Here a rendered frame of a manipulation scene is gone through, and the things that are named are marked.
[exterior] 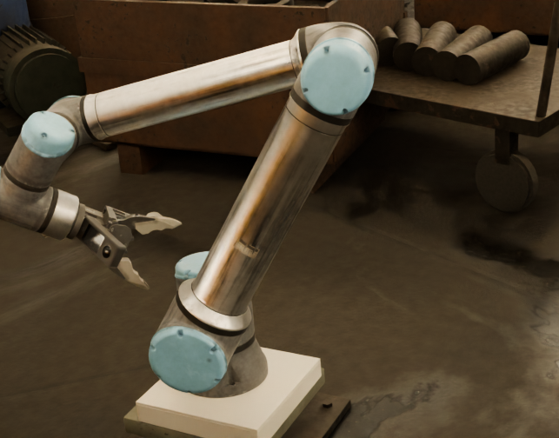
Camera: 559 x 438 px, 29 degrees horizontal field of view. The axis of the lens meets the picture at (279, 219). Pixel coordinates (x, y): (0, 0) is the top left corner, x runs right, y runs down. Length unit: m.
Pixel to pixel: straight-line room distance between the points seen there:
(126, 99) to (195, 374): 0.53
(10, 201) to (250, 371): 0.61
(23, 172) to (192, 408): 0.60
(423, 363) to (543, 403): 0.31
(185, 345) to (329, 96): 0.54
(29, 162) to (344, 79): 0.59
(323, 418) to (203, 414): 0.33
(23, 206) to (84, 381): 0.77
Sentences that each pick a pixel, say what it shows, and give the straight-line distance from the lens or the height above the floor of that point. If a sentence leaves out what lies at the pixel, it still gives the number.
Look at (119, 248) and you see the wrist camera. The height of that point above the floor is 0.56.
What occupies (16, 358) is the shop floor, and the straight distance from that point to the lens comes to 2.87.
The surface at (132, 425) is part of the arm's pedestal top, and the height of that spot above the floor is 0.11.
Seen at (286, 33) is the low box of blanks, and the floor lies 0.54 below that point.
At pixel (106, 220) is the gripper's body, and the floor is 0.57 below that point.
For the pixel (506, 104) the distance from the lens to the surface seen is 3.31.
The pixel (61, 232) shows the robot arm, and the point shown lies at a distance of 2.08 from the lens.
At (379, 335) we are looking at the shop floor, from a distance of 2.76.
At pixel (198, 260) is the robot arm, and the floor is 0.43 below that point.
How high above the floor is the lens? 1.44
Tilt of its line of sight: 25 degrees down
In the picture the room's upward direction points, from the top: 5 degrees counter-clockwise
